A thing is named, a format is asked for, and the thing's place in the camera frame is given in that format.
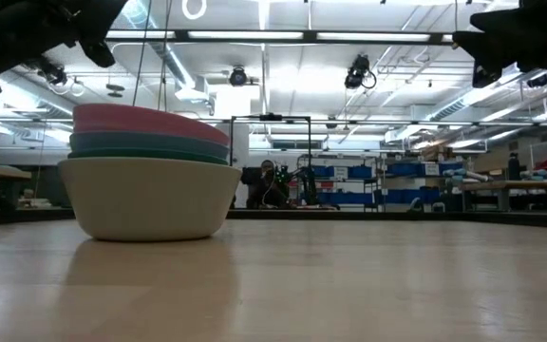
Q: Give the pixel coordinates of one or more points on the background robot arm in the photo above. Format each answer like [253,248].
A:
[307,183]

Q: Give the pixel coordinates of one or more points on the seated person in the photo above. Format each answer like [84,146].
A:
[265,186]

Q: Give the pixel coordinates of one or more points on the large pink bowl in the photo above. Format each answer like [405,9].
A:
[150,123]

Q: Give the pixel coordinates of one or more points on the large blue bowl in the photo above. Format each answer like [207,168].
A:
[145,141]

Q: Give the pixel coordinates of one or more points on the shelf with blue bins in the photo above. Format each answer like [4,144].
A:
[382,185]

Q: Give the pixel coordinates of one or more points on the background black frame stand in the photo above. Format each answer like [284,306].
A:
[269,117]

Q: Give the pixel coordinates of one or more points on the round overhead camera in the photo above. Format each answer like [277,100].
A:
[238,76]

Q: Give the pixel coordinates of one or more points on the long wooden background table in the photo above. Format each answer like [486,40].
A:
[515,186]

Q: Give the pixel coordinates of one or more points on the large white bowl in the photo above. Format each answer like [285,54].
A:
[150,199]

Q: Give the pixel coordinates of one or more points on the standing person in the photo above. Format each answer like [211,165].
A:
[514,167]

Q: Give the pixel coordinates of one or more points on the large green bowl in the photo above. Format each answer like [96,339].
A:
[145,153]

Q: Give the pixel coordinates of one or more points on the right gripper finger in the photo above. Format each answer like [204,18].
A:
[482,47]
[496,19]

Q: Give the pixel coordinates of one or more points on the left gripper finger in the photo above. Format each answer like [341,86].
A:
[98,53]
[105,12]

